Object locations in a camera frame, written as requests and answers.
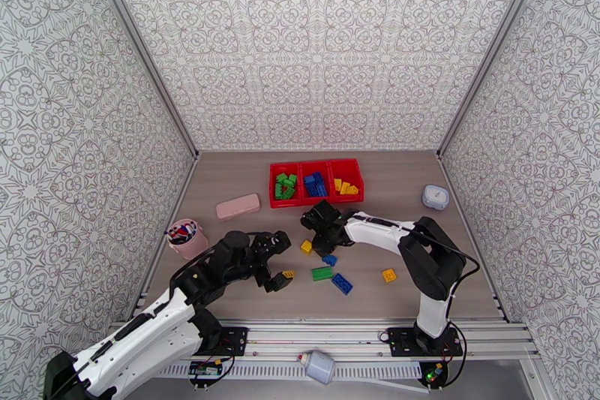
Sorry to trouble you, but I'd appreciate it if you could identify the long blue lego brick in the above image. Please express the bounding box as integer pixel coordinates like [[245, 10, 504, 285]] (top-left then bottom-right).
[[331, 273, 355, 296]]

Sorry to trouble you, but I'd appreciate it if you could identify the pink bucket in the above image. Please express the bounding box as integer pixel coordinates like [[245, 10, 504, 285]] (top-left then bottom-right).
[[167, 218, 209, 261]]

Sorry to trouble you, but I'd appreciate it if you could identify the pink pencil case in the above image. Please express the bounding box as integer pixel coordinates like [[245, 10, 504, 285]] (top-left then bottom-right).
[[215, 193, 262, 221]]

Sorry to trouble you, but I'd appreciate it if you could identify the white plastic bottle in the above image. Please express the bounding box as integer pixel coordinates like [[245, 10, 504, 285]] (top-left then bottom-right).
[[298, 350, 337, 386]]

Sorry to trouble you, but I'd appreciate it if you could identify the small white lidded container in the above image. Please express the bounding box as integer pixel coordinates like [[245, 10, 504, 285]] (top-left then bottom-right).
[[421, 185, 450, 211]]

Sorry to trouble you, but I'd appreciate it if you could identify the small circuit board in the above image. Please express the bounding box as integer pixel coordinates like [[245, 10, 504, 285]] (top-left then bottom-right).
[[421, 362, 446, 386], [188, 358, 225, 378]]

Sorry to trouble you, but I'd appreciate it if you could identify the aluminium mounting rail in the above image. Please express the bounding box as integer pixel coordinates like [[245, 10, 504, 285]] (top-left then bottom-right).
[[109, 317, 540, 362]]

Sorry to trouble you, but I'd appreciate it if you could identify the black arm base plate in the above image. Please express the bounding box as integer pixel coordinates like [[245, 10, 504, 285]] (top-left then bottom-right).
[[175, 326, 250, 359], [378, 326, 464, 359]]

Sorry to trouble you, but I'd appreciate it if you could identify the white slotted cable duct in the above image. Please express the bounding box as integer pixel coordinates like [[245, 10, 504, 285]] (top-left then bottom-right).
[[127, 359, 423, 382]]

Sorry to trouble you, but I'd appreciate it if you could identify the aluminium table side rail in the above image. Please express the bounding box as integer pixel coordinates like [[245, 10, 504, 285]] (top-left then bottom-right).
[[436, 152, 512, 323], [136, 152, 203, 315]]

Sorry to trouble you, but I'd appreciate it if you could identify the thin power wire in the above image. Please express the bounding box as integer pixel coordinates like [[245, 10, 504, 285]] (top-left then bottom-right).
[[417, 347, 466, 389], [187, 353, 235, 389]]

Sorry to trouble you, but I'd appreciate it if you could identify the aluminium frame post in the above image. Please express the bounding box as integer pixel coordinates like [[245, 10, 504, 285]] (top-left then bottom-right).
[[79, 0, 202, 161], [436, 0, 554, 161]]

